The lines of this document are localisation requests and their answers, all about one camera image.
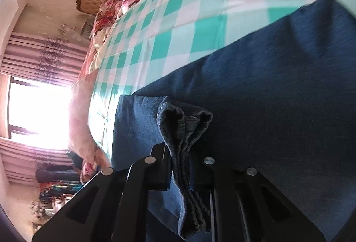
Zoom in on teal checked cloth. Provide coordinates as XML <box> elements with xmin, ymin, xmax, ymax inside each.
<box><xmin>87</xmin><ymin>0</ymin><xmax>351</xmax><ymax>153</ymax></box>

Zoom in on white flower bouquet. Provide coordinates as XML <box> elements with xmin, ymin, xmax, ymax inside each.
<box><xmin>29</xmin><ymin>200</ymin><xmax>49</xmax><ymax>217</ymax></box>

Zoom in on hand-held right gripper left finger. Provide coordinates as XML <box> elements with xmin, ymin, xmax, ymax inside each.
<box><xmin>32</xmin><ymin>143</ymin><xmax>171</xmax><ymax>242</ymax></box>

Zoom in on blue denim pants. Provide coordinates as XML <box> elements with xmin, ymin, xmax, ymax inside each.
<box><xmin>111</xmin><ymin>0</ymin><xmax>356</xmax><ymax>242</ymax></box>

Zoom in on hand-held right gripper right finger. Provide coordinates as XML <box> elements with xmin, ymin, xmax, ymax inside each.
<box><xmin>192</xmin><ymin>153</ymin><xmax>326</xmax><ymax>242</ymax></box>

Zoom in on bright window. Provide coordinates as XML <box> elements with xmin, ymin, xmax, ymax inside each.
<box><xmin>8</xmin><ymin>75</ymin><xmax>73</xmax><ymax>139</ymax></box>

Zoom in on colourful patterned cloth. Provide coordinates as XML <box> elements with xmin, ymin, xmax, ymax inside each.
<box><xmin>39</xmin><ymin>181</ymin><xmax>84</xmax><ymax>201</ymax></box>

